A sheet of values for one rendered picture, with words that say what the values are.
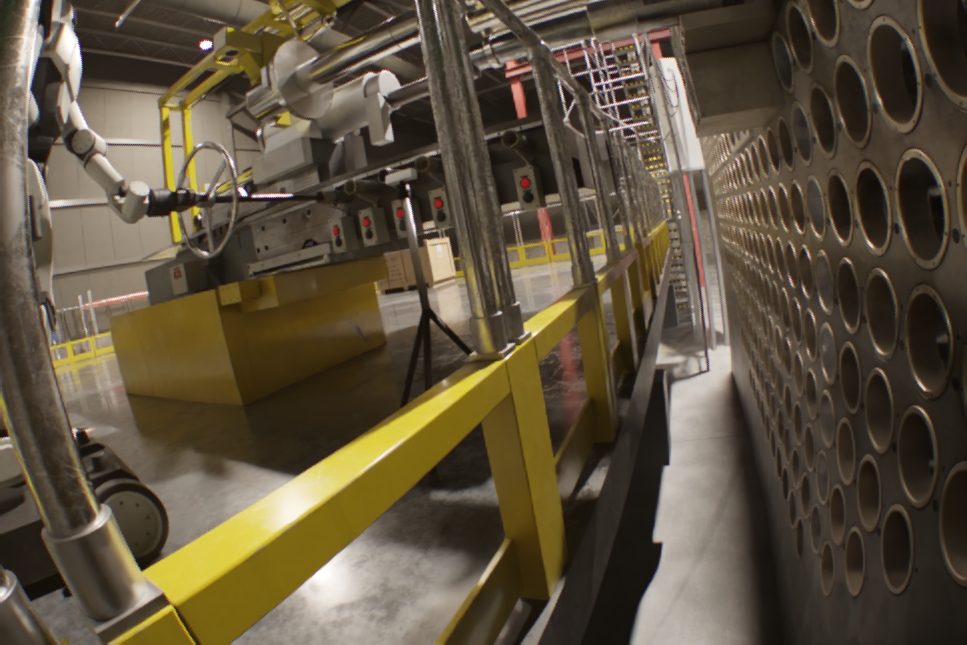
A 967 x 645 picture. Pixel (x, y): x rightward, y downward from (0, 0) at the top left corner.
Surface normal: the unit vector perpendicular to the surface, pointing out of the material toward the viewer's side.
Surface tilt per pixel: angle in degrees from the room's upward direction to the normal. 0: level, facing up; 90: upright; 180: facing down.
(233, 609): 90
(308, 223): 90
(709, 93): 90
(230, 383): 90
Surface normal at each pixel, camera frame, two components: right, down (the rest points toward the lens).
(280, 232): -0.40, 0.14
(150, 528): 0.83, -0.11
